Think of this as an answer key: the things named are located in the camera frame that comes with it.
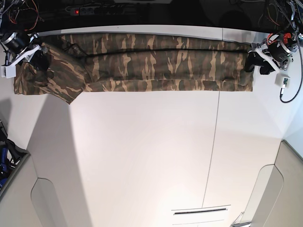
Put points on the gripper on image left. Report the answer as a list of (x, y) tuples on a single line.
[(19, 45)]

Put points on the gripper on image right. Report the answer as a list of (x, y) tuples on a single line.
[(274, 53)]

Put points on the camouflage T-shirt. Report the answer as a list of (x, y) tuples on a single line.
[(107, 62)]

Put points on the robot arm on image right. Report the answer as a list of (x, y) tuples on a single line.
[(291, 21)]

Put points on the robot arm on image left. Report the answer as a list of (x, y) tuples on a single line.
[(9, 12)]

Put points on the blue and black bin contents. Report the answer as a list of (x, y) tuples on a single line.
[(10, 156)]

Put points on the white camera box image right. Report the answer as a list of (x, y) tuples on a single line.
[(281, 80)]

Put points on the white camera box image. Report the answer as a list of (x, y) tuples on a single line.
[(281, 80), (8, 71)]

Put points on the white camera box image left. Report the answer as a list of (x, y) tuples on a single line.
[(8, 71)]

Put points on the black power strip red switch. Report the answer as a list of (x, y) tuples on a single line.
[(94, 10)]

